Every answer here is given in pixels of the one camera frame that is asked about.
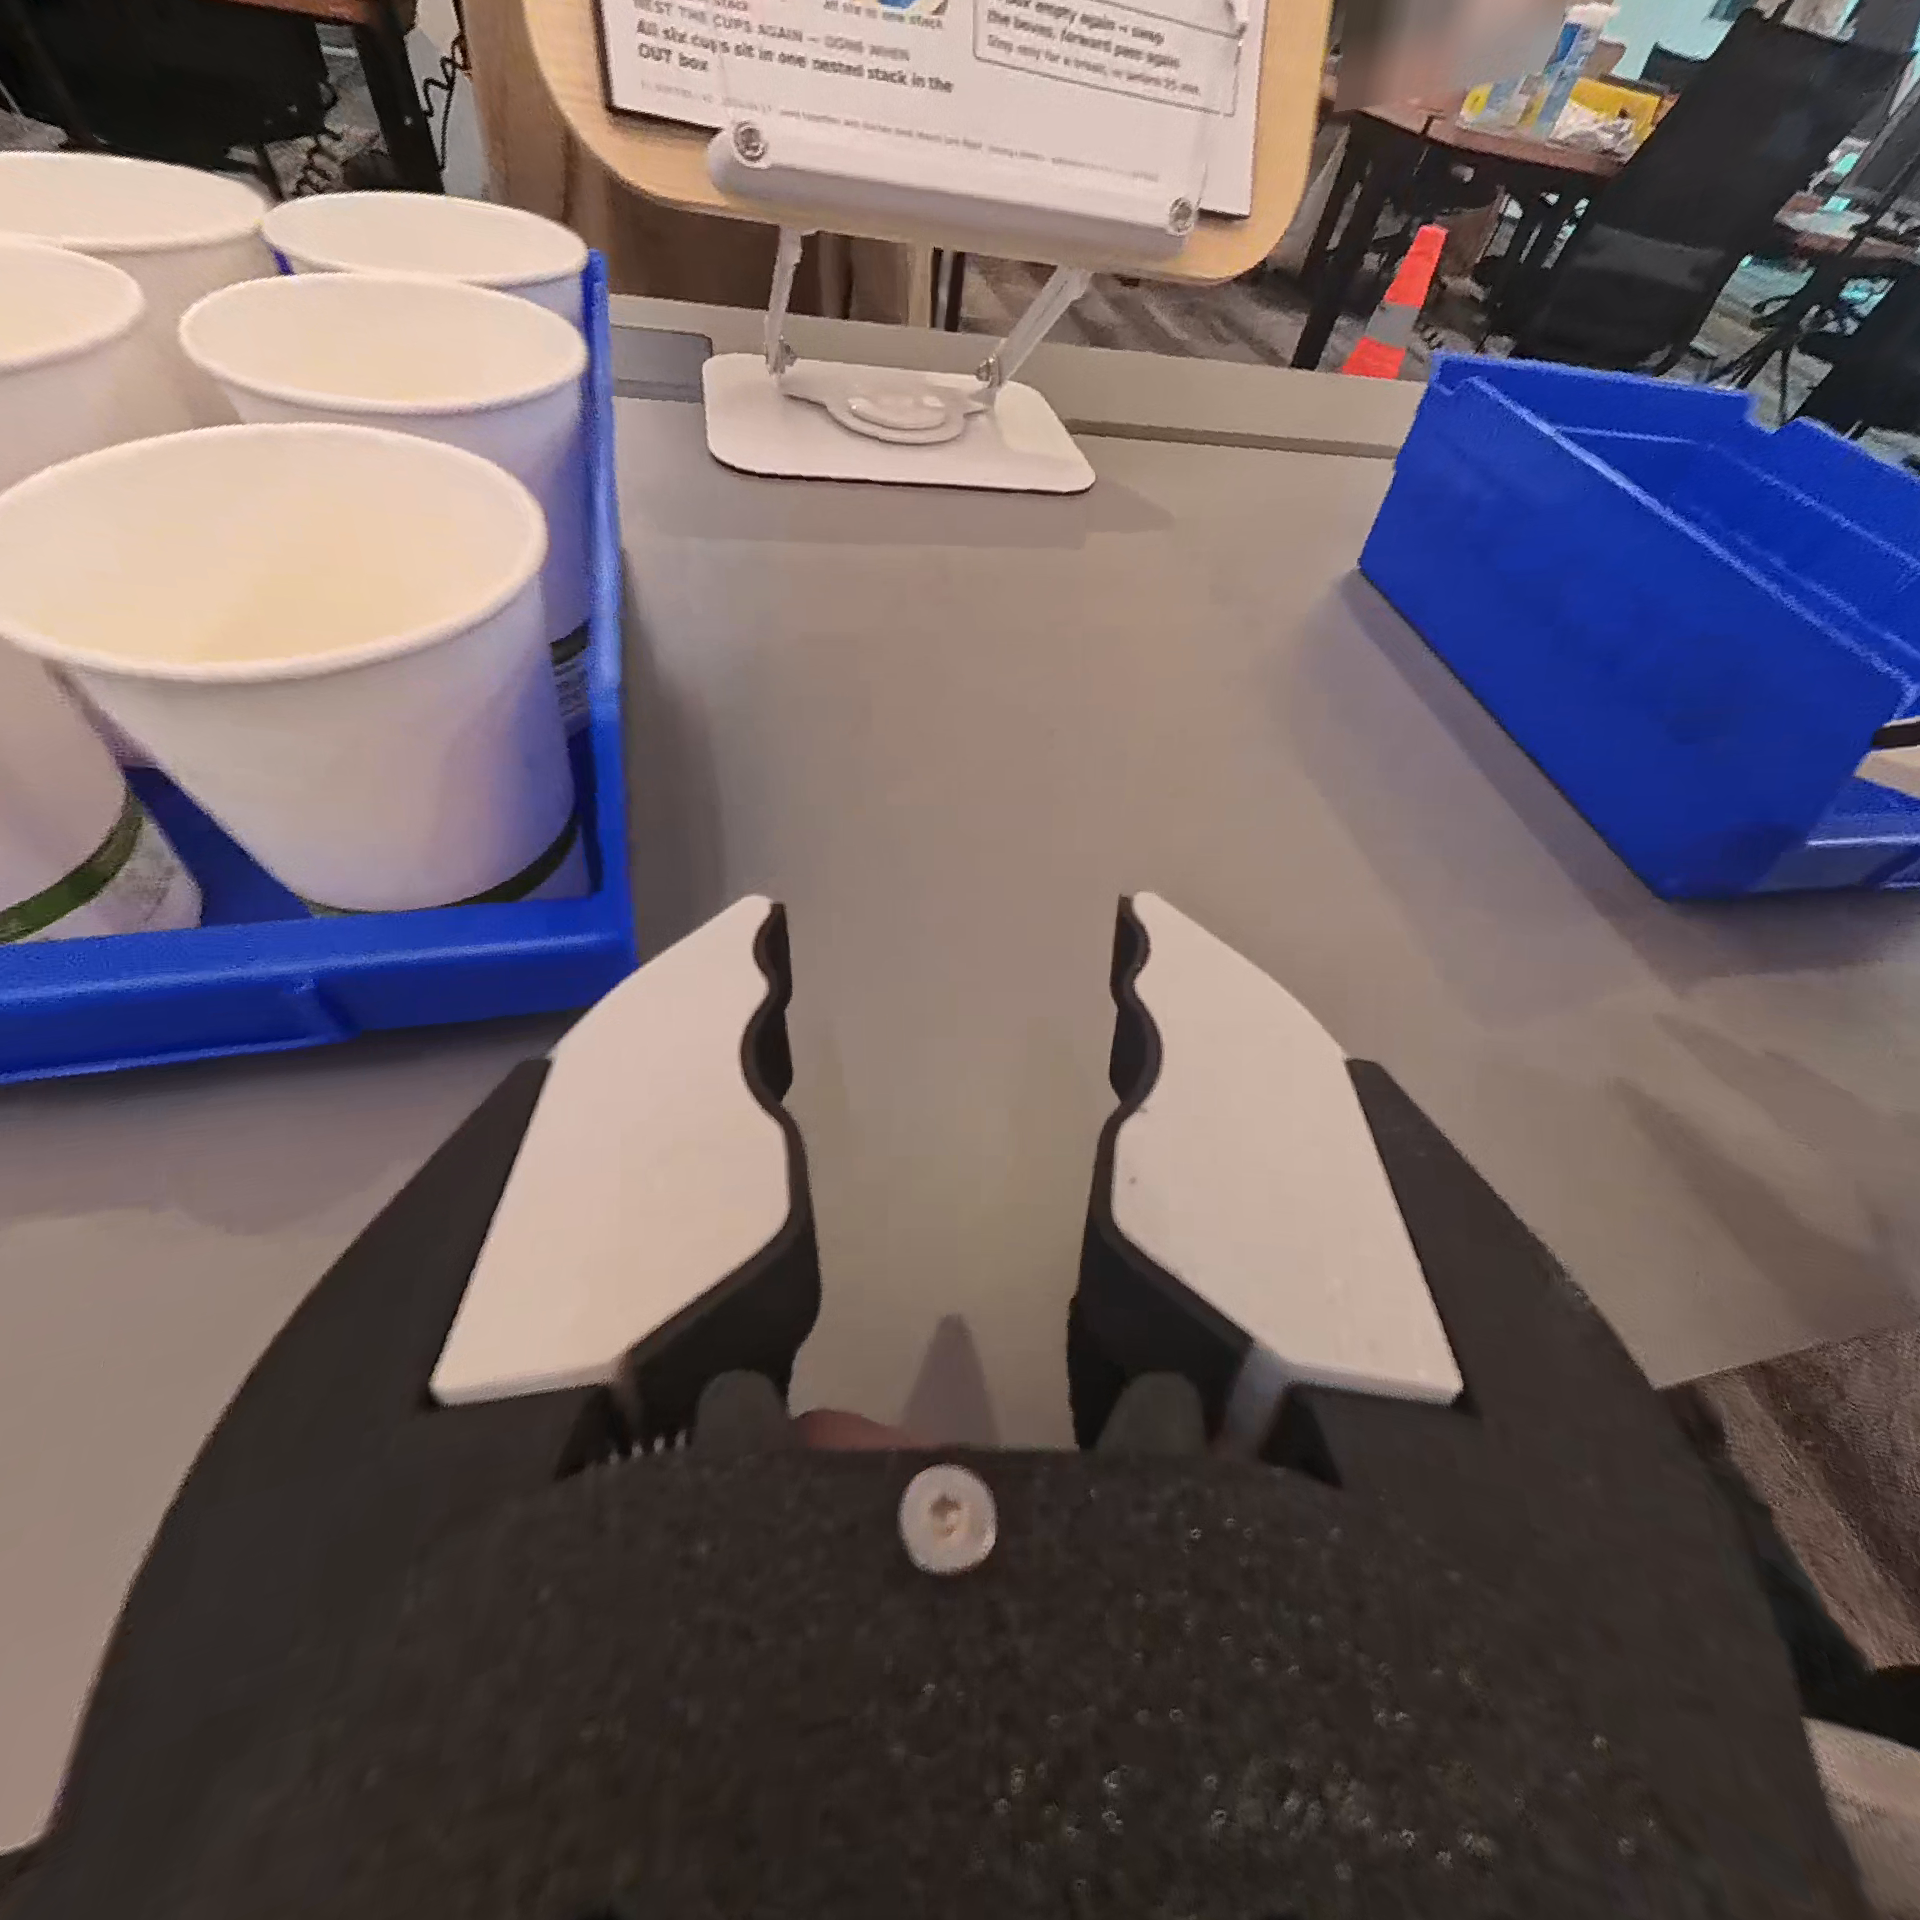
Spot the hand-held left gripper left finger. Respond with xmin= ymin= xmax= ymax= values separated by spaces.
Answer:
xmin=429 ymin=897 xmax=826 ymax=1453

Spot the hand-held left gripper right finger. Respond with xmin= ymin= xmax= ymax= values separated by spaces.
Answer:
xmin=1070 ymin=891 xmax=1467 ymax=1453

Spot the cluttered background table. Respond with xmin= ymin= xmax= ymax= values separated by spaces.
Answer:
xmin=1296 ymin=83 xmax=1674 ymax=367

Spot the orange traffic cone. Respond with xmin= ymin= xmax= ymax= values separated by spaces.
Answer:
xmin=1339 ymin=225 xmax=1450 ymax=380

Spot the blue plastic bin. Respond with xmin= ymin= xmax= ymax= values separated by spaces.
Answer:
xmin=1357 ymin=351 xmax=1920 ymax=902
xmin=0 ymin=246 xmax=635 ymax=1082

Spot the printed instruction sheet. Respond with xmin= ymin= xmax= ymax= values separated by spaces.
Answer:
xmin=598 ymin=0 xmax=1254 ymax=220

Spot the black office chair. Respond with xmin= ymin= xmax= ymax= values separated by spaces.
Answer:
xmin=1657 ymin=1380 xmax=1920 ymax=1729
xmin=0 ymin=0 xmax=339 ymax=173

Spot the wooden display board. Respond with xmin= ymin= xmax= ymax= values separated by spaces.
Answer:
xmin=521 ymin=0 xmax=1334 ymax=287

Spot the black mesh chair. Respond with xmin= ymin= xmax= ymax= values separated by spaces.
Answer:
xmin=1516 ymin=15 xmax=1907 ymax=377

